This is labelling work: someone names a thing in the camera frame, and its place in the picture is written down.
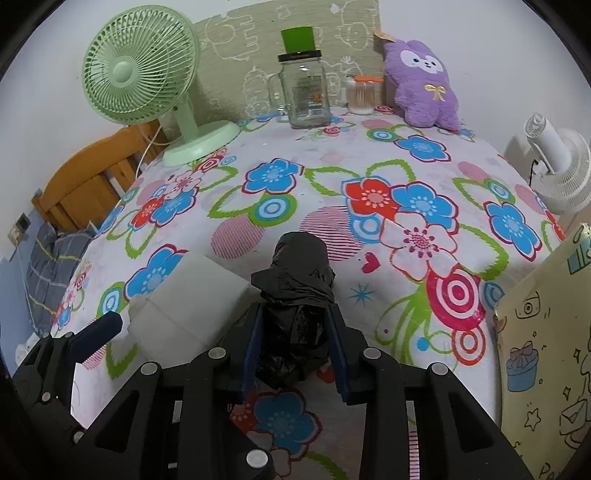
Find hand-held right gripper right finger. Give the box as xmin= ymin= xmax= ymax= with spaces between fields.
xmin=323 ymin=305 xmax=536 ymax=480

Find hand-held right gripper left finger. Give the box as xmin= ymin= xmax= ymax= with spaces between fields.
xmin=76 ymin=302 xmax=278 ymax=480

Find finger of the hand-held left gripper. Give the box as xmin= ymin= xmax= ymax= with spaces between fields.
xmin=11 ymin=311 xmax=124 ymax=444

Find white tissue pack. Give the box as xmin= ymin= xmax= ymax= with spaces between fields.
xmin=127 ymin=253 xmax=250 ymax=365

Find black garbage bag roll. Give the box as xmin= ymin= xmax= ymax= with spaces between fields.
xmin=250 ymin=232 xmax=337 ymax=391

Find yellow printed storage box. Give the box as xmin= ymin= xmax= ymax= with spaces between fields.
xmin=492 ymin=223 xmax=591 ymax=480

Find grey plaid bedding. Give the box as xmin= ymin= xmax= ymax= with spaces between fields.
xmin=0 ymin=220 xmax=95 ymax=342

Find floral tablecloth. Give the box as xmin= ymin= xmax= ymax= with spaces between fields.
xmin=51 ymin=105 xmax=568 ymax=480

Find cotton swab jar orange lid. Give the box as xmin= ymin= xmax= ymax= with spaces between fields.
xmin=346 ymin=76 xmax=384 ymax=115

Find green desk fan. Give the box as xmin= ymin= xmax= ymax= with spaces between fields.
xmin=82 ymin=10 xmax=242 ymax=168

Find purple plush bunny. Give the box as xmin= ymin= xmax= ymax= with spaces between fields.
xmin=382 ymin=39 xmax=462 ymax=130

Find white standing fan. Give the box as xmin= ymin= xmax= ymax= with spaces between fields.
xmin=503 ymin=113 xmax=591 ymax=215

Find beige patterned cushion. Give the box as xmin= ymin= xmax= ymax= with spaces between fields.
xmin=191 ymin=0 xmax=382 ymax=121

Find green plastic cup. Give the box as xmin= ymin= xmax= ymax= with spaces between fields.
xmin=281 ymin=27 xmax=319 ymax=55

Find white wall socket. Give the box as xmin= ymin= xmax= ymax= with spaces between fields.
xmin=8 ymin=212 xmax=32 ymax=245

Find green fan cable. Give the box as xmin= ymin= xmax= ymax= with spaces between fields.
xmin=134 ymin=122 xmax=167 ymax=171

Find glass jar with handle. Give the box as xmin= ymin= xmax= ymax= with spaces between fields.
xmin=268 ymin=53 xmax=331 ymax=130

